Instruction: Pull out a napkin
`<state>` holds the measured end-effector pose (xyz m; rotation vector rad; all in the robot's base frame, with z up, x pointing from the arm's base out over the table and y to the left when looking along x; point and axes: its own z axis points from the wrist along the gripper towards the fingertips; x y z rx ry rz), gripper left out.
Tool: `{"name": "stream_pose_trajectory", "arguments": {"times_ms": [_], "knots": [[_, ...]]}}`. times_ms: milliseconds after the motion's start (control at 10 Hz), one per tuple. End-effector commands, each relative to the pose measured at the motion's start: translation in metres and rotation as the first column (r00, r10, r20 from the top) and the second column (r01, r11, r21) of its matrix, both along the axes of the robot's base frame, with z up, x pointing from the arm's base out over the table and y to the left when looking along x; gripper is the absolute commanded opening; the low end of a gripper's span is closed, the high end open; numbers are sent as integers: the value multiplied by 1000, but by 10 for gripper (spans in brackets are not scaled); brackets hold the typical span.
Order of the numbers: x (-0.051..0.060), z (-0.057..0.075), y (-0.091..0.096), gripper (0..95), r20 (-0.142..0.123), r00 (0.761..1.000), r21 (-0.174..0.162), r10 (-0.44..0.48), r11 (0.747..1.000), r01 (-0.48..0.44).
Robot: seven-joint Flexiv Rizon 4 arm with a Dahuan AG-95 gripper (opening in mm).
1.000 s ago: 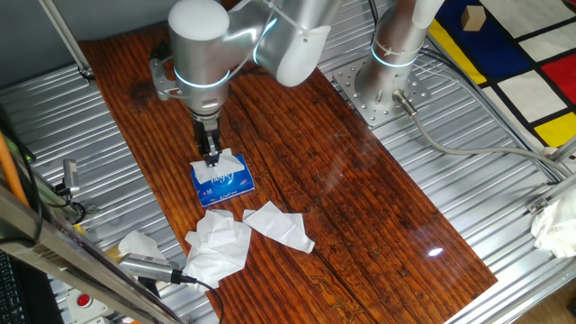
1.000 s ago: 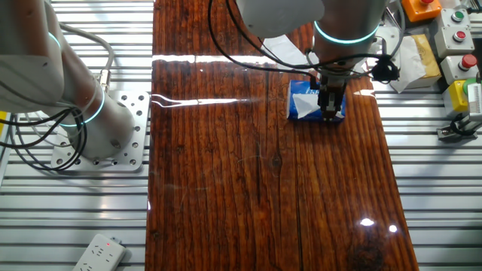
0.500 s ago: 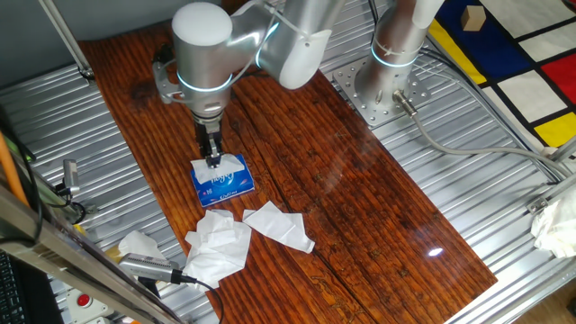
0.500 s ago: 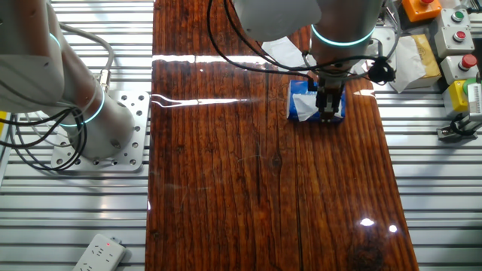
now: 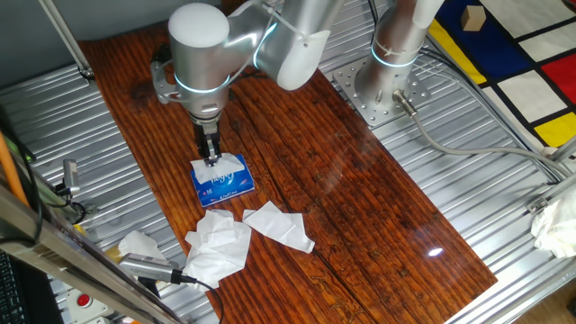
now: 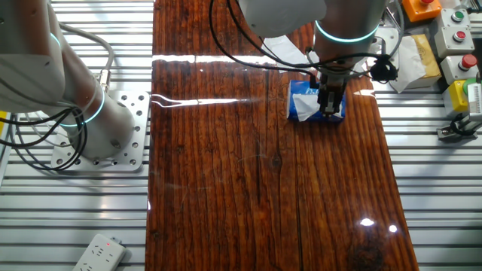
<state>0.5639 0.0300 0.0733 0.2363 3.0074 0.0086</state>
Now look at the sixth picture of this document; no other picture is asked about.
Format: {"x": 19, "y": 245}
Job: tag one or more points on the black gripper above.
{"x": 332, "y": 83}

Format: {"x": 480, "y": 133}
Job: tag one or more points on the white paper napkin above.
{"x": 305, "y": 107}
{"x": 408, "y": 64}

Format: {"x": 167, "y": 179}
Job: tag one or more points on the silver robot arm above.
{"x": 34, "y": 75}

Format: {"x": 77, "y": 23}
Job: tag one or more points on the crumpled white napkin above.
{"x": 363, "y": 67}

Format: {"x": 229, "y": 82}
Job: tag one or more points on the folded flat white napkin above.
{"x": 290, "y": 49}

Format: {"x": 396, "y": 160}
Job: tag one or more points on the blue tissue pack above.
{"x": 299, "y": 87}

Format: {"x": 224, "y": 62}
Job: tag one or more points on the yellow tissue pack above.
{"x": 431, "y": 60}

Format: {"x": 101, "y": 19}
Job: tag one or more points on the glossy wooden board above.
{"x": 226, "y": 169}

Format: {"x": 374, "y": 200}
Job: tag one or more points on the orange button box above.
{"x": 418, "y": 11}

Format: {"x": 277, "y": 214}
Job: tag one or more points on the grey box red mushroom button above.
{"x": 452, "y": 71}

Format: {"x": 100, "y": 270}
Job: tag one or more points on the yellow button box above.
{"x": 455, "y": 98}

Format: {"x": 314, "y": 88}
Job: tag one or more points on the grey box flat red button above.
{"x": 452, "y": 47}

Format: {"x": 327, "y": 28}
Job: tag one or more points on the grey box green button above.
{"x": 457, "y": 16}

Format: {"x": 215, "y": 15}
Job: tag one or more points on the white power strip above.
{"x": 99, "y": 254}

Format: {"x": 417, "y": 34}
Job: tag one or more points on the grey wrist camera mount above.
{"x": 384, "y": 41}

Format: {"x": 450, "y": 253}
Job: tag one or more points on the metal camera mount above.
{"x": 448, "y": 132}

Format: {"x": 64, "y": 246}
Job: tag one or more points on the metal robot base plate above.
{"x": 137, "y": 131}

